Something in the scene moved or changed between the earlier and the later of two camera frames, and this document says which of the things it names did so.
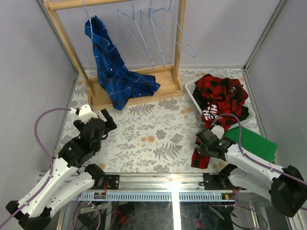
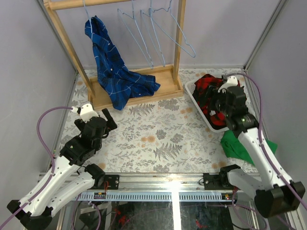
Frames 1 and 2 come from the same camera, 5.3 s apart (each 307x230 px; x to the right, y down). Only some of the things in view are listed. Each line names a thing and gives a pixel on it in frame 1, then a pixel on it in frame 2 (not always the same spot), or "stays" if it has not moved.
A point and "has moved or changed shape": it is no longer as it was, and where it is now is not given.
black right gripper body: (204, 149) to (219, 105)
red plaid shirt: (223, 104) has moved or changed shape
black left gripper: (100, 125) stays
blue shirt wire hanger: (89, 19) stays
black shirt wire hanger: (148, 22) stays
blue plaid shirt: (118, 81) stays
